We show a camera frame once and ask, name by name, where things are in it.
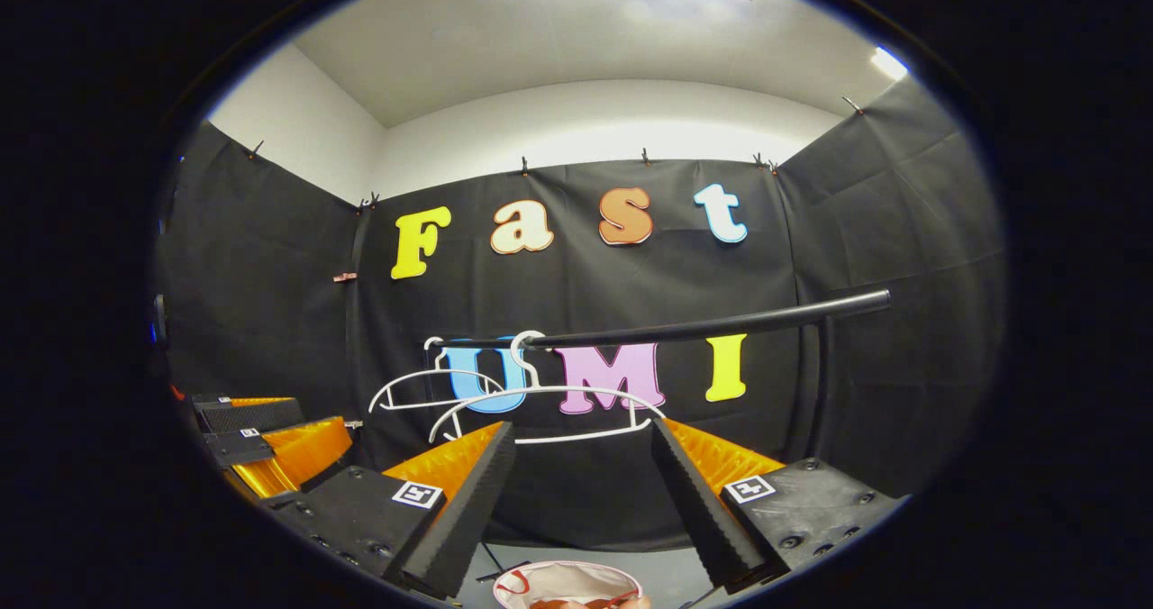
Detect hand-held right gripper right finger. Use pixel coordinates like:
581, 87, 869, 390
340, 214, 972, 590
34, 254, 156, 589
650, 417, 909, 594

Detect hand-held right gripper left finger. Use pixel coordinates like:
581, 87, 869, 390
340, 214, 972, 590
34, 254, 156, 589
259, 421, 519, 599

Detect white laundry hamper red handles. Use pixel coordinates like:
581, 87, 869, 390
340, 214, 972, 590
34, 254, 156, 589
493, 560, 651, 609

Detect white plastic hanger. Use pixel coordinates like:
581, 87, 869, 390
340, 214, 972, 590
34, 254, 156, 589
428, 330, 666, 445
369, 337, 505, 414

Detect black clothes rack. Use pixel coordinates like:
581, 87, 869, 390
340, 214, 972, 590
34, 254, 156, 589
425, 289, 893, 608

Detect black backdrop cloth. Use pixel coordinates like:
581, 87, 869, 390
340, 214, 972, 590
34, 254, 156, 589
158, 77, 1008, 551

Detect row of black backdrop clips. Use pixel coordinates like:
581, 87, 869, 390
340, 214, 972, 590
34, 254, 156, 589
248, 95, 866, 209

